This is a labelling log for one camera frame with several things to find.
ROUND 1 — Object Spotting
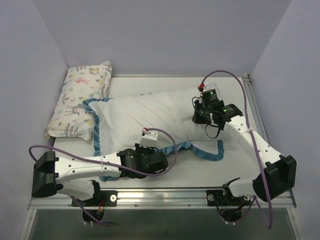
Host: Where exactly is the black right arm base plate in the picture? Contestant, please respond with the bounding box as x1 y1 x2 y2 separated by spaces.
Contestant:
206 189 251 207

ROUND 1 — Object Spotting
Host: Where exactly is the white pillow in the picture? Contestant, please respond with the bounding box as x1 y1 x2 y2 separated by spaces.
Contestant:
139 82 241 151

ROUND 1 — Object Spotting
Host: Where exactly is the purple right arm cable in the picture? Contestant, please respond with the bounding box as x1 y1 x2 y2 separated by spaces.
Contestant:
199 70 273 230

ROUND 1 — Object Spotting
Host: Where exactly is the aluminium mounting rail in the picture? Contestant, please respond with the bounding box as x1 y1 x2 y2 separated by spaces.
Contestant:
28 188 297 210

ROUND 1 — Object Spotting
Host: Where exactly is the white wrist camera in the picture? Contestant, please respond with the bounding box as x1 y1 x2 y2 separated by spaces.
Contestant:
139 128 159 148
197 83 218 93

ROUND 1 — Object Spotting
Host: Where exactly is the blue white plush pillowcase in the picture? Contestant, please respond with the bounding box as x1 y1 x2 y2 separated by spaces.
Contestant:
81 91 225 183

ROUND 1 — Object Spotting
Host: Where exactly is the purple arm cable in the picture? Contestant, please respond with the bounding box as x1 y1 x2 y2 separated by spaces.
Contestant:
28 127 179 227
199 70 273 230

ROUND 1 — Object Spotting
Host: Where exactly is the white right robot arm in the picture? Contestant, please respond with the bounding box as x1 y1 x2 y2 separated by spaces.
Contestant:
192 89 297 205

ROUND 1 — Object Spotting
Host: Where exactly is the animal print small pillow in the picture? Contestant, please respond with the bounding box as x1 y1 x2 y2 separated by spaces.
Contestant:
45 60 112 141

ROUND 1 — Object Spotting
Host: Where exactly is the aluminium side frame rail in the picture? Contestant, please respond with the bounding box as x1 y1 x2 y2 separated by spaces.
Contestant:
242 74 269 143

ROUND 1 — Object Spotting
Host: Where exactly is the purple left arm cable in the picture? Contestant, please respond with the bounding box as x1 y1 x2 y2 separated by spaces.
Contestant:
28 127 179 227

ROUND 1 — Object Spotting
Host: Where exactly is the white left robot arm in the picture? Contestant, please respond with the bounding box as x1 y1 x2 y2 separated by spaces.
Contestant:
31 145 169 206

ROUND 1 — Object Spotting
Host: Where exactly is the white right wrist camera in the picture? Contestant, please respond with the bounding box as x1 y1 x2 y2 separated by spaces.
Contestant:
197 83 218 93

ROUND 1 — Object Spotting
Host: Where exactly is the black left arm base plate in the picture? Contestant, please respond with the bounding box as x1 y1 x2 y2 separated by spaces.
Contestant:
77 190 118 208

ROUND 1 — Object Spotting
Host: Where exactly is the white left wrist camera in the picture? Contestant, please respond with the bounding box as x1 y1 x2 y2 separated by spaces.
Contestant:
139 128 159 148

